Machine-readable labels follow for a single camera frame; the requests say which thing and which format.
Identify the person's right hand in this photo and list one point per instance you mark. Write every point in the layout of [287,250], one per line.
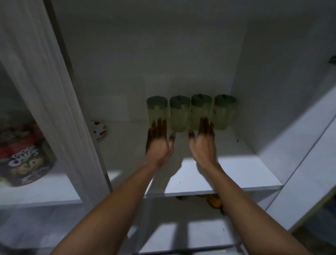
[204,149]

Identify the person's left hand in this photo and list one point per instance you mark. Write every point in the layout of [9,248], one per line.
[157,147]

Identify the person's right little finger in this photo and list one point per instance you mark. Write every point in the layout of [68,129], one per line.
[214,136]

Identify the person's left thumb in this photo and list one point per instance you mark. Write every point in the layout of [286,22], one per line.
[171,140]

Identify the person's right middle finger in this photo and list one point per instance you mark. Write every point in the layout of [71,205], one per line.
[206,128]

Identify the person's left little finger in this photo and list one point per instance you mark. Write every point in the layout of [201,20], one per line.
[148,137]

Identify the person's right thumb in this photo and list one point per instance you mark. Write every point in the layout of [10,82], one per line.
[192,139]

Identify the person's left middle finger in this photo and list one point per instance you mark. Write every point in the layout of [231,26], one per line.
[159,128]

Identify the person's left forearm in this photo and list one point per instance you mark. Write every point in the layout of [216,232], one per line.
[112,210]

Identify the person's right forearm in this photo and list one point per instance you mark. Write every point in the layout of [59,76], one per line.
[244,212]

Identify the clear jar with green lid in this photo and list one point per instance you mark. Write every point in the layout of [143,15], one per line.
[156,110]
[180,113]
[224,111]
[201,107]

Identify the white cabinet shelf board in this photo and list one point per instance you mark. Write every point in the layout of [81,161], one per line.
[236,173]

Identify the white bowl with coloured dots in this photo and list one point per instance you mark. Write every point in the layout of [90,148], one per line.
[99,130]

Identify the yellow packet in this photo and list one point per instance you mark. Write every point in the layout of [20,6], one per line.
[214,201]

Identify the white cabinet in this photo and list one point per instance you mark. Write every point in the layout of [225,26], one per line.
[183,52]

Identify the white cabinet door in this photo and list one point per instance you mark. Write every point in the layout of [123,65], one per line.
[304,168]
[49,105]

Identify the dark cereal box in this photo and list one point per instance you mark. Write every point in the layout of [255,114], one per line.
[25,165]

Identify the red snack packet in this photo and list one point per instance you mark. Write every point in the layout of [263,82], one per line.
[18,141]

